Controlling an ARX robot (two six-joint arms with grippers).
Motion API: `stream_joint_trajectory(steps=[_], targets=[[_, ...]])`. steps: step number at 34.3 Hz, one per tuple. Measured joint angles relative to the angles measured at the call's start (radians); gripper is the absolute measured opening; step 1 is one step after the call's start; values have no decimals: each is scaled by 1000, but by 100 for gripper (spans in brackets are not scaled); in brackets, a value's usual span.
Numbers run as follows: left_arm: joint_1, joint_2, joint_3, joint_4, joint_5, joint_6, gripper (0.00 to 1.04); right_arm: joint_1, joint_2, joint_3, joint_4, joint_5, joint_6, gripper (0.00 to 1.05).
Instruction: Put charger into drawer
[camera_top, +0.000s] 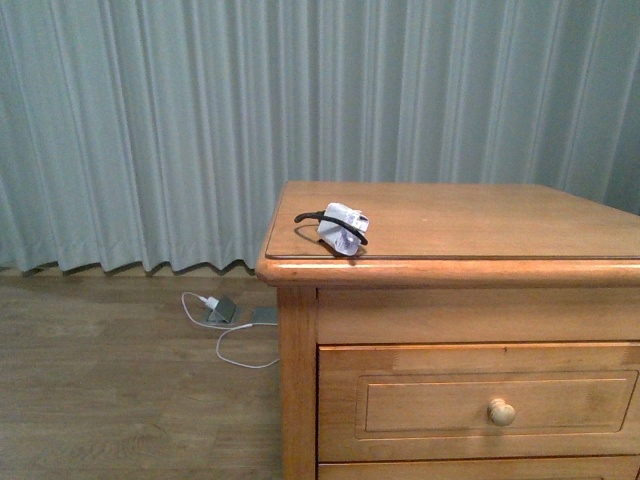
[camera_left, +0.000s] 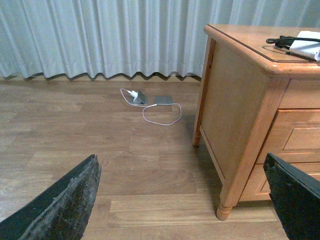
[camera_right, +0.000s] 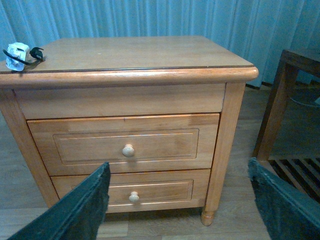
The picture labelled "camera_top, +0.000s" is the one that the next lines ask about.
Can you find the wooden top drawer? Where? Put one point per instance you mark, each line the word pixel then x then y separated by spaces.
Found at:
pixel 426 402

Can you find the wooden drawer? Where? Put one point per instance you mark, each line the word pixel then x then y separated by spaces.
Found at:
pixel 426 402
pixel 617 467

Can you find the round wooden drawer knob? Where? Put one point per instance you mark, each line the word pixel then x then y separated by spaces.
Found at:
pixel 501 413

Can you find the wooden lower drawer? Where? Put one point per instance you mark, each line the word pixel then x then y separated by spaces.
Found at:
pixel 617 467

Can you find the grey phone on floor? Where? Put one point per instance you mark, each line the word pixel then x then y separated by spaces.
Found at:
pixel 264 316

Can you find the metal floor socket box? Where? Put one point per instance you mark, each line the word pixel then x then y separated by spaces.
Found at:
pixel 226 313

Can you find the wooden nightstand cabinet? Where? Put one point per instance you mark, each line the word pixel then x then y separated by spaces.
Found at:
pixel 445 264

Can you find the grey-green pleated curtain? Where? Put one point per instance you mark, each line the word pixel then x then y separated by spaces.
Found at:
pixel 159 132

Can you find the white wall plug adapter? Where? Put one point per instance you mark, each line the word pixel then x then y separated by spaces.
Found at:
pixel 210 302

